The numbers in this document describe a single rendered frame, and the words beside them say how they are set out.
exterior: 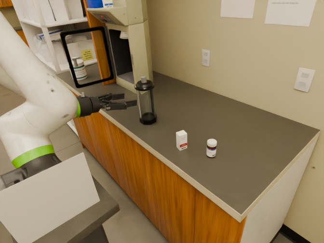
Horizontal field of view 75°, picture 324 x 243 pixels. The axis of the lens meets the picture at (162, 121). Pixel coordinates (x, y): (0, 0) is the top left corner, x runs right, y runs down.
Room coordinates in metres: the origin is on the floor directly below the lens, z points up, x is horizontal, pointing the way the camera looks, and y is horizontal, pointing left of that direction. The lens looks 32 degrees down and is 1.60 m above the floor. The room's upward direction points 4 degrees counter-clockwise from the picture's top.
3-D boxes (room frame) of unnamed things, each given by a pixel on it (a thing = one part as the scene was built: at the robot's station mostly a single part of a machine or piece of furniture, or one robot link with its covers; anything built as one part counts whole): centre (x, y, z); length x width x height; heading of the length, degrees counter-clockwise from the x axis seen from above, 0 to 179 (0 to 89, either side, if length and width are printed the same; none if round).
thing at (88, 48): (1.59, 0.49, 1.19); 0.30 x 0.01 x 0.40; 120
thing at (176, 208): (1.45, 0.10, 0.45); 2.05 x 0.67 x 0.90; 38
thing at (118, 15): (1.52, 0.30, 1.46); 0.32 x 0.12 x 0.10; 38
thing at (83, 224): (0.52, 0.41, 0.92); 0.32 x 0.32 x 0.04; 41
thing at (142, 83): (1.06, 0.08, 1.18); 0.09 x 0.09 x 0.07
